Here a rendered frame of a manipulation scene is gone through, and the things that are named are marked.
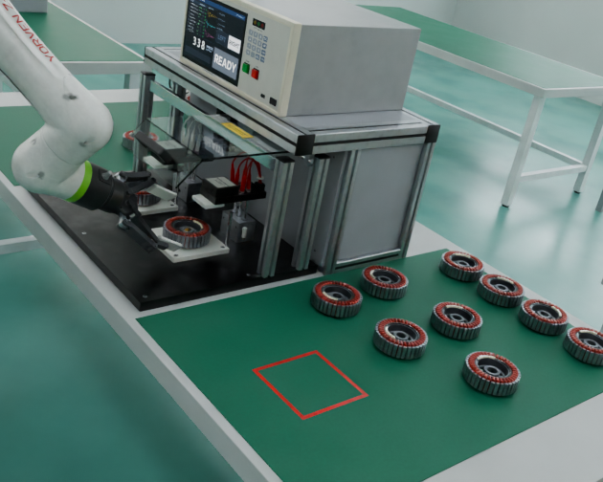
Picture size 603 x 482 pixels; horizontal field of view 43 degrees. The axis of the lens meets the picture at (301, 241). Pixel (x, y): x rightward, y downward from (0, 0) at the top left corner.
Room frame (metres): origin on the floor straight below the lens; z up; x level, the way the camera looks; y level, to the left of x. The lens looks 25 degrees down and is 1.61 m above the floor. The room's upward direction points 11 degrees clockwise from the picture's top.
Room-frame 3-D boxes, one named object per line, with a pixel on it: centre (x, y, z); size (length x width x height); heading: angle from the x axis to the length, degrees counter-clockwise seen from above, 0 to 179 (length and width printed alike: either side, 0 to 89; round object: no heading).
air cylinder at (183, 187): (1.90, 0.33, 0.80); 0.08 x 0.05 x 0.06; 43
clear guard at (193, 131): (1.59, 0.22, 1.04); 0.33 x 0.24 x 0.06; 133
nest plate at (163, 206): (1.80, 0.43, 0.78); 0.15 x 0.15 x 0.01; 43
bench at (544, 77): (5.42, -0.79, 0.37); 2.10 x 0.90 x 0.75; 43
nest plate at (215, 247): (1.62, 0.27, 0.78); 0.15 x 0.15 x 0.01; 43
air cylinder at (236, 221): (1.72, 0.16, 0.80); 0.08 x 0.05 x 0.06; 43
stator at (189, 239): (1.62, 0.27, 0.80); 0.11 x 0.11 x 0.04
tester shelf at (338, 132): (1.93, 0.12, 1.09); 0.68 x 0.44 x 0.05; 43
